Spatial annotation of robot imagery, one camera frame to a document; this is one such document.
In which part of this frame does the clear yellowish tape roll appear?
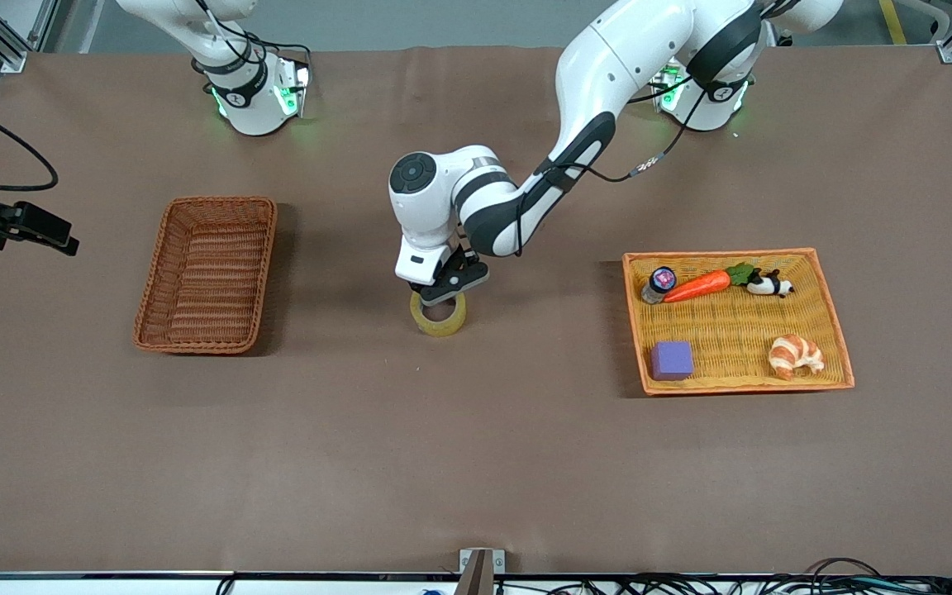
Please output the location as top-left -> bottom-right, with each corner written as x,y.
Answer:
409,289 -> 469,338

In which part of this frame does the brown wicker basket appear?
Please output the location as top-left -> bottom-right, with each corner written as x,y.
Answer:
132,196 -> 278,356

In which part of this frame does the orange wicker basket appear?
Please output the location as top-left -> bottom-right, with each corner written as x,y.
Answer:
622,248 -> 855,397

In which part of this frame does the brown table cover sheet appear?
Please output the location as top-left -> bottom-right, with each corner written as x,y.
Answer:
0,45 -> 952,577

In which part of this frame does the small jar purple lid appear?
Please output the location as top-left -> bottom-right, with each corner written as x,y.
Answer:
641,266 -> 678,306

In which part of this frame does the purple foam cube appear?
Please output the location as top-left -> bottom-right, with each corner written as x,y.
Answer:
650,340 -> 695,382

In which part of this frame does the orange toy carrot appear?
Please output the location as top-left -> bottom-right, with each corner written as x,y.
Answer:
663,263 -> 759,304

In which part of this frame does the black white panda figure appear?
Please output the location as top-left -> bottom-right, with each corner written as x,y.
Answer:
746,269 -> 796,299

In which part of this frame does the toy croissant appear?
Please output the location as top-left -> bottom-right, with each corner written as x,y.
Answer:
769,334 -> 826,382

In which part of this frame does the metal table edge bracket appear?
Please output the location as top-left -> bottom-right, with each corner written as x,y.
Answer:
453,548 -> 507,595

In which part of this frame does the black right base cable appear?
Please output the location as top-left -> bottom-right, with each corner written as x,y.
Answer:
245,33 -> 313,71

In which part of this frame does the black cable bundle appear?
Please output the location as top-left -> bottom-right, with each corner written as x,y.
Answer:
493,558 -> 952,595

